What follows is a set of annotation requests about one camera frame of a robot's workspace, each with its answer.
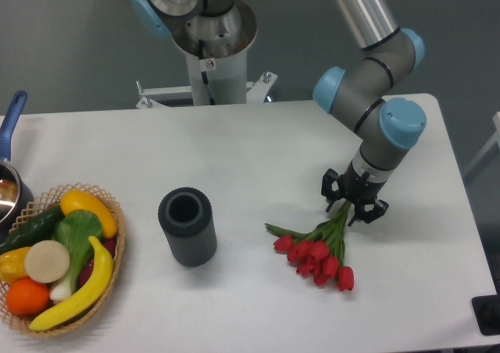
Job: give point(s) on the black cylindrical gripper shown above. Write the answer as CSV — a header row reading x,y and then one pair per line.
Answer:
x,y
360,184

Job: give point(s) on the red tulip bouquet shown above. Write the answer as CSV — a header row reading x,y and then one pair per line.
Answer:
x,y
320,253

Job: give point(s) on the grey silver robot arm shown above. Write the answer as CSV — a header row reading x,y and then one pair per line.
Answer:
x,y
215,35

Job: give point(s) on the white furniture piece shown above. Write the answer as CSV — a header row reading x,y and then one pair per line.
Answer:
x,y
484,156

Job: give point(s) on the dark grey ribbed vase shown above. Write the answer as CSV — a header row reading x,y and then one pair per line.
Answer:
x,y
185,216

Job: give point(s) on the black device at table edge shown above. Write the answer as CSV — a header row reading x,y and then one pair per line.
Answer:
x,y
486,311

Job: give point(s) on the dark red vegetable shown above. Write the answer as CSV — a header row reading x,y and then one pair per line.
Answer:
x,y
110,245

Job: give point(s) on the yellow banana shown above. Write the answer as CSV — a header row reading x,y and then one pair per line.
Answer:
x,y
85,297

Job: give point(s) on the green bok choy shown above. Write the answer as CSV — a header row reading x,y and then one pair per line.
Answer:
x,y
73,232

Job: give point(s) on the yellow squash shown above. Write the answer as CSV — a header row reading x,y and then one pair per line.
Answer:
x,y
81,200

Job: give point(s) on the woven wicker basket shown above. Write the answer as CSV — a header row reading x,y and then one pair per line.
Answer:
x,y
41,203

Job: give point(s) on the beige round disc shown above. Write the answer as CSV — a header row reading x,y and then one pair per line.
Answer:
x,y
47,261

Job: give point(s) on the dark green cucumber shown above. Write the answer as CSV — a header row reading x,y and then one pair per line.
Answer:
x,y
37,229

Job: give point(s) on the orange fruit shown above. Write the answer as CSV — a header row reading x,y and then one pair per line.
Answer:
x,y
26,297

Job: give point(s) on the yellow bell pepper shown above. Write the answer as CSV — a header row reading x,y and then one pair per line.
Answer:
x,y
12,265

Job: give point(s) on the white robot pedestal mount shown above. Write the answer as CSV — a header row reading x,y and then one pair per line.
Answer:
x,y
212,81

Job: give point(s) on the blue handled saucepan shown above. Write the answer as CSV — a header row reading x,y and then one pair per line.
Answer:
x,y
15,194

